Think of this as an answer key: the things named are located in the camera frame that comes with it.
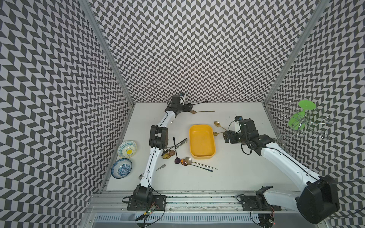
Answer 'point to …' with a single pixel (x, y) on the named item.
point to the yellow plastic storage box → (202, 141)
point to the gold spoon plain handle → (217, 124)
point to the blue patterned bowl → (121, 168)
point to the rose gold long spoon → (193, 111)
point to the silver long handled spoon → (188, 161)
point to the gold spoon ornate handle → (216, 133)
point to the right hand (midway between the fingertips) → (230, 136)
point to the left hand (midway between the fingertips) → (189, 104)
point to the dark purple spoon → (177, 160)
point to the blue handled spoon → (183, 162)
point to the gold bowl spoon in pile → (168, 156)
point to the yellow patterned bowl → (127, 149)
